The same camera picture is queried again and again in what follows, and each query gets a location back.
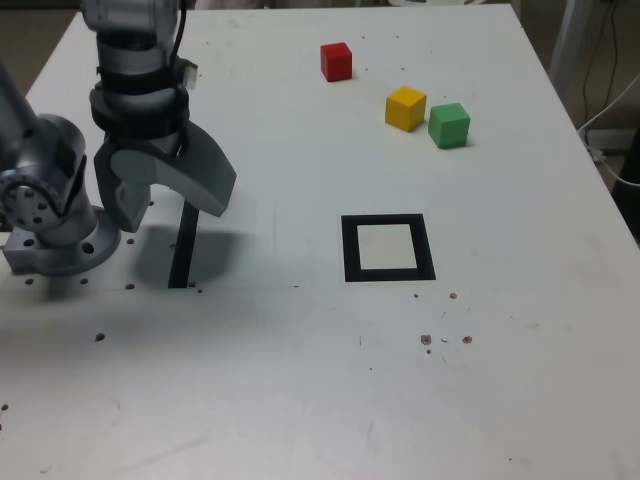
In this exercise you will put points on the red cube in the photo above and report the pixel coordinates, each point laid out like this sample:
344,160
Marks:
336,62

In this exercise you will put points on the yellow cube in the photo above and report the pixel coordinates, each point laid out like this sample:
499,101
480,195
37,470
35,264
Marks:
404,110

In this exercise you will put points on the black tape square outline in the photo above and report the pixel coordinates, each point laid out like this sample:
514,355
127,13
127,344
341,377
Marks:
350,250

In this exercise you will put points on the green cube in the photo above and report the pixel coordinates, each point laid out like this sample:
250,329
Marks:
449,127

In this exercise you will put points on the black tape strip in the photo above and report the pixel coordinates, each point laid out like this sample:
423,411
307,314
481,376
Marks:
180,260

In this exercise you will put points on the white furniture leg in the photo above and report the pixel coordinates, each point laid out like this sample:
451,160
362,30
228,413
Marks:
567,35

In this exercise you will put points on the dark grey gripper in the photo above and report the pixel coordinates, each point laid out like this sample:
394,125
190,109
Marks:
150,144

